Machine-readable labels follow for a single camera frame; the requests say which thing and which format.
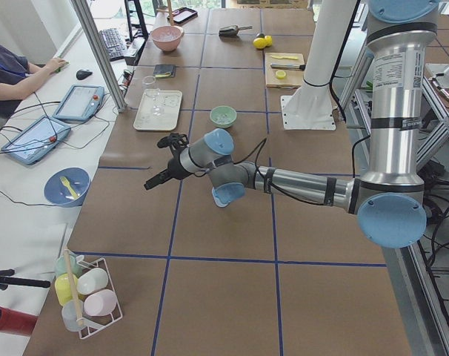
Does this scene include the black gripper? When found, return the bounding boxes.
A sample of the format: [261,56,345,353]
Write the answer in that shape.
[144,133,192,190]

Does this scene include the green ceramic bowl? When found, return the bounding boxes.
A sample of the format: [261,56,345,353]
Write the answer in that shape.
[210,105,237,128]

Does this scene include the metal ice scoop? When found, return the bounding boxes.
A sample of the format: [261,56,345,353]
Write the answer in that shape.
[219,25,253,37]

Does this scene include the small blue cup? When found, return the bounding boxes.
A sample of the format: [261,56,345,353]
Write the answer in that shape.
[213,191,231,208]

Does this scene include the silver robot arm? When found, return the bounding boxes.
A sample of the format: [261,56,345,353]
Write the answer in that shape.
[144,1,439,248]

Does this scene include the ice cubes in green bowl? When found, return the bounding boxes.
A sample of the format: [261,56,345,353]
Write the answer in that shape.
[216,115,228,125]

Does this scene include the blue bowl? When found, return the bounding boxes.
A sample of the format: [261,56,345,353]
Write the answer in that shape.
[44,167,90,208]

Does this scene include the yellow fork in bowl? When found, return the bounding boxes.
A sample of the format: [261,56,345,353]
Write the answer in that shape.
[60,176,79,200]

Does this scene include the pink bowl with ice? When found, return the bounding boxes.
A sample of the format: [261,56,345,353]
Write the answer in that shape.
[150,25,184,52]

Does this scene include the cream plastic tray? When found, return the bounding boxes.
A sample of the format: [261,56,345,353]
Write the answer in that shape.
[133,90,182,131]

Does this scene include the clear wine glass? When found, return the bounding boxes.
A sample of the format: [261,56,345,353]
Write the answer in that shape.
[142,75,164,116]

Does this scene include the upper teach pendant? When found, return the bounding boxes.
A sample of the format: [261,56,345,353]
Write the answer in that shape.
[53,85,105,122]

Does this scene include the teach pendant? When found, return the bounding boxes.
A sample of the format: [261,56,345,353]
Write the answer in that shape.
[1,116,71,165]
[53,85,105,122]

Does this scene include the white cup in rack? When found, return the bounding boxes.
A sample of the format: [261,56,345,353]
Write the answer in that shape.
[76,268,109,295]

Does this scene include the lower teach pendant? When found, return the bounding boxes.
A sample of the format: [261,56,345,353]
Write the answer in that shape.
[1,116,71,165]

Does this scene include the black computer mouse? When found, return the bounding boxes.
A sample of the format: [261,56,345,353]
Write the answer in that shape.
[76,69,93,81]

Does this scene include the green cup in rack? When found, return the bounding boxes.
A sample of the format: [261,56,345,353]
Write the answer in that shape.
[55,252,83,277]

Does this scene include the pink cup in rack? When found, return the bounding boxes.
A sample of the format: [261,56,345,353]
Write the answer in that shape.
[84,289,117,317]

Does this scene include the black keyboard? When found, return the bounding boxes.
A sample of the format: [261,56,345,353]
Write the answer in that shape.
[99,28,127,62]

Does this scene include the yellow cup in rack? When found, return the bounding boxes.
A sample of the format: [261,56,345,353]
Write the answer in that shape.
[54,273,73,306]

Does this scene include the wooden cutting board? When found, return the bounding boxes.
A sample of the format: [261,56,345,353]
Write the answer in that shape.
[265,53,305,88]

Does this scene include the pale blue cup in rack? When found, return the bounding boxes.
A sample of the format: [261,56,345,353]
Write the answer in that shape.
[61,300,84,332]

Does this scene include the lemon half slice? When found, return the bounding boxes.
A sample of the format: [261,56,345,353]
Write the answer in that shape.
[275,70,287,80]

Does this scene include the yellow lemon upper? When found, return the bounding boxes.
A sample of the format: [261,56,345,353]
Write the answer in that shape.
[253,37,267,50]

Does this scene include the yellow lemon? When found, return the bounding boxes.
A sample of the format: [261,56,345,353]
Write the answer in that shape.
[264,35,273,47]
[253,37,267,50]

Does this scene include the yellow lemon left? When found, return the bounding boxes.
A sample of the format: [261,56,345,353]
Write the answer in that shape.
[264,35,273,47]

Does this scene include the seated person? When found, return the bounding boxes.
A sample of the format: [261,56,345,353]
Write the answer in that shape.
[0,45,67,119]

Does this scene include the yellow plastic knife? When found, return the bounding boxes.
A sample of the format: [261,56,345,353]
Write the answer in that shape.
[270,55,299,60]

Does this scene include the black tripod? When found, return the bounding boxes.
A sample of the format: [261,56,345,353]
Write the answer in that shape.
[0,268,51,291]

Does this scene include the red cylinder bottle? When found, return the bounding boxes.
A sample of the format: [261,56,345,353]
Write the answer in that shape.
[0,306,38,337]

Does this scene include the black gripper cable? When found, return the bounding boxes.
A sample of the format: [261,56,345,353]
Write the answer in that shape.
[194,138,329,206]

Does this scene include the white wire cup rack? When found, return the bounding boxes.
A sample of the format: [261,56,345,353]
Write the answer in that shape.
[54,249,123,340]

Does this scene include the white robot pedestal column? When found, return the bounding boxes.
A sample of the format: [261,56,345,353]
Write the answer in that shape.
[282,0,359,131]

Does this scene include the black handled knife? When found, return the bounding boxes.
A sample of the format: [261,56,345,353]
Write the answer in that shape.
[270,63,306,71]

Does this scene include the aluminium frame post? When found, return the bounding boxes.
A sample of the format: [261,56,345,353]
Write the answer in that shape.
[71,0,127,113]

